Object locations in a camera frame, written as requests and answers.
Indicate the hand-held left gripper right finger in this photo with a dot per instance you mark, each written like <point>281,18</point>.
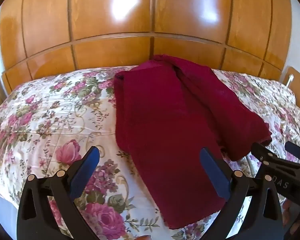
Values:
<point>215,173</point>

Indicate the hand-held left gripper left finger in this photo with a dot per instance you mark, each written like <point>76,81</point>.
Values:
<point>84,172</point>

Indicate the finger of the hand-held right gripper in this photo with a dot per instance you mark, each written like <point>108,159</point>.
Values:
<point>261,151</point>
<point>298,151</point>

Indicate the dark red knitted cloth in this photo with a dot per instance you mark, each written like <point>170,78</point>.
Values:
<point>165,130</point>

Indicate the wooden headboard panel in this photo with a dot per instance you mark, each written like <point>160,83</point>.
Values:
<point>298,90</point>

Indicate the floral bedspread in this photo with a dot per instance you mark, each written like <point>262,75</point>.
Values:
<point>40,117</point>

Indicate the small white fixture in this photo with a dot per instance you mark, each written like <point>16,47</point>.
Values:
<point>290,79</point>

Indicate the wooden wardrobe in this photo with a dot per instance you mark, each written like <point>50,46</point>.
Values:
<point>90,17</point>

